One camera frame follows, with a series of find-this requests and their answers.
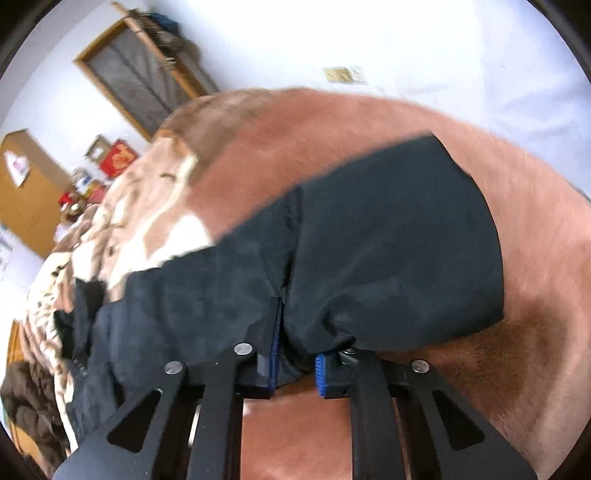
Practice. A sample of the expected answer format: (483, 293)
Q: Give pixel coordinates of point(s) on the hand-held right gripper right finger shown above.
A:
(321, 376)

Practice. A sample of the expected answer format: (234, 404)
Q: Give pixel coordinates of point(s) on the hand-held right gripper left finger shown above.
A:
(274, 350)

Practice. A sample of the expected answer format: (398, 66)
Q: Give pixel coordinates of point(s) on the black padded jacket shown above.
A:
(369, 230)

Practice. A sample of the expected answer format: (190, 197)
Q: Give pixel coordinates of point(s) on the brown plush paw-print blanket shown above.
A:
(531, 323)

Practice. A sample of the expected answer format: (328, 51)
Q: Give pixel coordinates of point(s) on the red gift box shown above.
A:
(117, 159)

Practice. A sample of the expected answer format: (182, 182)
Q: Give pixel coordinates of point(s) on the brown down jacket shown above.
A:
(27, 406)

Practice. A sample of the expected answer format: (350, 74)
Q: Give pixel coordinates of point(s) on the red santa hat toy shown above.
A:
(68, 198)

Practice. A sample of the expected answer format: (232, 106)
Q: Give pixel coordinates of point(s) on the clear plastic jar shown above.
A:
(82, 181)

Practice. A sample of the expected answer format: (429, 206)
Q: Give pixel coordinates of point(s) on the wooden wardrobe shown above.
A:
(44, 212)

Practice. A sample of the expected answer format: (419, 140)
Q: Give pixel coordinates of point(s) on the cardboard box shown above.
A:
(97, 148)

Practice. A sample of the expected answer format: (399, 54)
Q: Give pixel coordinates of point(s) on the wooden framed window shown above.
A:
(134, 78)

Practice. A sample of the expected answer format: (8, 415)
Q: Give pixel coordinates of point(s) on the white plastic bag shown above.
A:
(17, 168)

